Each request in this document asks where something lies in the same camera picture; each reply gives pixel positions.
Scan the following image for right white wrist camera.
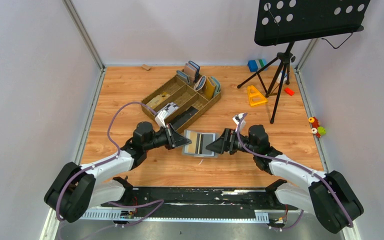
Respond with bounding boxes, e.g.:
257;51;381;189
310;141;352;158
232;113;246;132

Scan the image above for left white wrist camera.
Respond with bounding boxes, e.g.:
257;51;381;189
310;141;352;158
154;109;169;128

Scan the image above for yellow card holder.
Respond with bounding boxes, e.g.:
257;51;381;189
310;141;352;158
203;76;217;100

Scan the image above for blue green toy block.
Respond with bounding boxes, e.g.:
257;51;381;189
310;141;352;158
247;58;267;73

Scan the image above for tan card in basket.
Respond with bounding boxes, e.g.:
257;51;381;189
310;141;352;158
146;92;171;109

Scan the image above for black white cards stack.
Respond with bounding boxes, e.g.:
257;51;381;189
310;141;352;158
160;102;179;119

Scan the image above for small cardboard scrap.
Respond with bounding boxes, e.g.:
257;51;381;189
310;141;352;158
141;64;152;71

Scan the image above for yellow triangular toy block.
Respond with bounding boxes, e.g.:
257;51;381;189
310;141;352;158
246;85;268;107

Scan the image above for red green toy figure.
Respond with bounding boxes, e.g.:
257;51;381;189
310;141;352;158
308;116;327;138

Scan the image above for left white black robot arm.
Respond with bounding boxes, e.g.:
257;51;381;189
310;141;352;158
44;121;192;223

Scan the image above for black music stand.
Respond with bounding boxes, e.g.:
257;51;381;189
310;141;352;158
251;0;370;124

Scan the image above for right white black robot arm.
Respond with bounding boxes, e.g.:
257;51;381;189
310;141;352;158
206;124;364;234

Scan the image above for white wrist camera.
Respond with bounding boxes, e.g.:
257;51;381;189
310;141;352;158
232;113;246;132
154;109;169;128

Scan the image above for small red toy brick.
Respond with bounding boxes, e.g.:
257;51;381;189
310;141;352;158
284;87;295;96

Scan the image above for blue tan card holder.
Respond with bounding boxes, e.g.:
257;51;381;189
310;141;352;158
183;60;201;83

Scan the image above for woven divided basket tray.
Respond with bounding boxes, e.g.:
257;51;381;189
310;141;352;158
141;75;222;132

